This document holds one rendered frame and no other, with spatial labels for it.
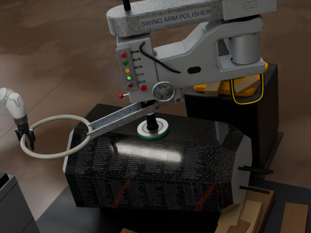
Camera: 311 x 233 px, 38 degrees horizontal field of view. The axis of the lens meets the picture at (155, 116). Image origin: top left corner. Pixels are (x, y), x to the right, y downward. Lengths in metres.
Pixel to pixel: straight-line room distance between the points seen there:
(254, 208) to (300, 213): 0.34
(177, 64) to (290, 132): 1.86
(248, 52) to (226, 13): 0.31
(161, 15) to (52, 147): 2.48
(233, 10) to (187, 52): 0.37
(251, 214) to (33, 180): 2.08
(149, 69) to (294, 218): 1.50
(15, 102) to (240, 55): 1.46
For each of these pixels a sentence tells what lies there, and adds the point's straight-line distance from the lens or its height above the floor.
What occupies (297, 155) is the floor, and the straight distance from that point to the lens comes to 4.07.
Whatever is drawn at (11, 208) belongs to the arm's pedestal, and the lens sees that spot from 3.18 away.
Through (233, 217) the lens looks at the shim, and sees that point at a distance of 3.24.
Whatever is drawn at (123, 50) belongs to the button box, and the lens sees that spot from 2.66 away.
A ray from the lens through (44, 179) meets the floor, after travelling 4.34.
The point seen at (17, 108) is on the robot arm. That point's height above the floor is 1.18.
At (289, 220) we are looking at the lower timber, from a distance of 3.40.
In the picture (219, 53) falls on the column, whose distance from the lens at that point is 3.50.
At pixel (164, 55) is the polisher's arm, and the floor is 1.39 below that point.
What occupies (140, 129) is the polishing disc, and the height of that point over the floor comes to 0.85.
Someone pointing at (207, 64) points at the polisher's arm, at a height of 1.30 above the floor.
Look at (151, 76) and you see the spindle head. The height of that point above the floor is 1.29.
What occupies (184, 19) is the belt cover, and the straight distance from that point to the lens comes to 2.62.
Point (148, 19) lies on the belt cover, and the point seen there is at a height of 1.65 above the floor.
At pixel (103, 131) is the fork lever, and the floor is 0.93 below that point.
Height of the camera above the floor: 2.59
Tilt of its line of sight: 33 degrees down
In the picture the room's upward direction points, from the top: 12 degrees counter-clockwise
